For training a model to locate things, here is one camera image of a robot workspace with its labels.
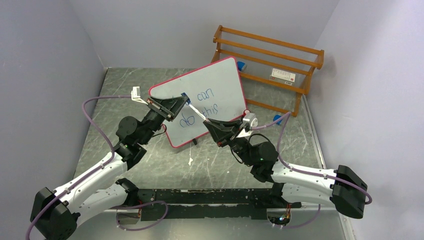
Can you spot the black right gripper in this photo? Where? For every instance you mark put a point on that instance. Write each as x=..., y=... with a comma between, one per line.
x=224, y=136

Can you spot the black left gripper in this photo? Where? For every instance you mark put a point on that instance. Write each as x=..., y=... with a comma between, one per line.
x=170, y=107

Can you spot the white blue whiteboard marker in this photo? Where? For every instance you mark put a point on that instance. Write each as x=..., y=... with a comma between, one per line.
x=198, y=112

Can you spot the pink-framed whiteboard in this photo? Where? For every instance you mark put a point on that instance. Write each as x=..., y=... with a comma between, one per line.
x=215, y=90

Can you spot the blue marker cap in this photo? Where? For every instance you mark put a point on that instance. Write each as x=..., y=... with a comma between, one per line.
x=186, y=98

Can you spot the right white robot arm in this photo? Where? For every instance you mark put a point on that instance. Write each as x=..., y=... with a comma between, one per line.
x=340, y=187

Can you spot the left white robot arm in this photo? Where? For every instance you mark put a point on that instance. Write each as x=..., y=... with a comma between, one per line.
x=89, y=175

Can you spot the blue square block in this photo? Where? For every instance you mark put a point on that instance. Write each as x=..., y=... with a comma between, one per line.
x=278, y=119

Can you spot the blue grey board eraser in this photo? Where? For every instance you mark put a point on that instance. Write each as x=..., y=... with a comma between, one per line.
x=241, y=66

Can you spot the wooden shelf rack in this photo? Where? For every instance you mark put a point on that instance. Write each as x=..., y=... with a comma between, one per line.
x=261, y=54

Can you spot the white cardboard box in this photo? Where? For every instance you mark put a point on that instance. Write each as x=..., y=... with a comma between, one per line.
x=286, y=77

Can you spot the black base beam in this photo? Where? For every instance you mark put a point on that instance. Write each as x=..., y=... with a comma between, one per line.
x=250, y=203

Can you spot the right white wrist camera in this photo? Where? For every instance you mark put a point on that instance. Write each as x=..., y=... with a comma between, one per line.
x=249, y=121

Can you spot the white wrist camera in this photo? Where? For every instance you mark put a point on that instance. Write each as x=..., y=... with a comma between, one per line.
x=249, y=121
x=136, y=95

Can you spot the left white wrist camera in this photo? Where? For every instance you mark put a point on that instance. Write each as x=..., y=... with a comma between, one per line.
x=136, y=95

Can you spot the aluminium base frame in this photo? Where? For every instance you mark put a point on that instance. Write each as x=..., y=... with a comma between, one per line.
x=57, y=219

